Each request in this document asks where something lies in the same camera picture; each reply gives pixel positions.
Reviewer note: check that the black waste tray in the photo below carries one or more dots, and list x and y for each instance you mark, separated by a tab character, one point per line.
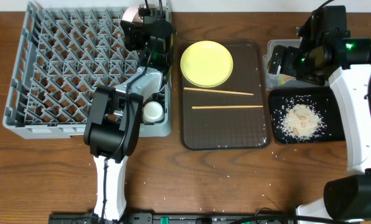
325	102

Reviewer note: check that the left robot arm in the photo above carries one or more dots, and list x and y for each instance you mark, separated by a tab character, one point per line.
117	113

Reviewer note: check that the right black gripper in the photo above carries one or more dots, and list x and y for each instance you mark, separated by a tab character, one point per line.
289	53

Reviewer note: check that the wrapper waste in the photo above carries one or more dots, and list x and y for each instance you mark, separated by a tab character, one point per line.
282	79

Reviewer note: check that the clear plastic waste bin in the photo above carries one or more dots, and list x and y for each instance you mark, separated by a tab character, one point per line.
275	81

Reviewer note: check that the rice and food scraps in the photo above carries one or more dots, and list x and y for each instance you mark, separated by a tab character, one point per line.
295	120

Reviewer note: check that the yellow plate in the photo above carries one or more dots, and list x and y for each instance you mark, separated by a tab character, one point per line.
206	64

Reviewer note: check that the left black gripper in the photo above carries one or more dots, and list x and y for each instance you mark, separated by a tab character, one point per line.
131	35

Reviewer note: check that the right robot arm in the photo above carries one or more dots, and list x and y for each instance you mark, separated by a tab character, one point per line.
348	200

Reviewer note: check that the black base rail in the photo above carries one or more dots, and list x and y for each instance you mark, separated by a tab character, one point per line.
149	218

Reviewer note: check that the white pink-rimmed bowl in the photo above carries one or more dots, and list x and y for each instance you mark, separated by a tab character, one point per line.
131	14

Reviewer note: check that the white paper cup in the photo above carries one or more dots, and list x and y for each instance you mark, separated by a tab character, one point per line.
153	112

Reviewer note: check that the wooden chopstick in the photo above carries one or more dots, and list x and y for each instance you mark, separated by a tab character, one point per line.
218	91
225	107

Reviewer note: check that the grey plastic dish rack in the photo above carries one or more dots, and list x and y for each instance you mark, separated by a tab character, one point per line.
63	56

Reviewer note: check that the dark brown serving tray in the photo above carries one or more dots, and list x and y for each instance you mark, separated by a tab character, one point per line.
213	129

